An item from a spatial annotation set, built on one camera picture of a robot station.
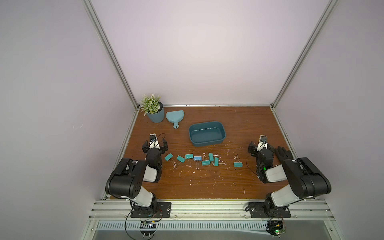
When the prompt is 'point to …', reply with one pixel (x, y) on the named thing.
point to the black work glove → (282, 154)
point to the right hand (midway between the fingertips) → (262, 140)
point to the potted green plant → (154, 109)
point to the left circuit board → (147, 224)
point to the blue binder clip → (197, 158)
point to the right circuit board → (275, 228)
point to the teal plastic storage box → (207, 133)
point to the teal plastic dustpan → (175, 116)
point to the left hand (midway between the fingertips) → (156, 138)
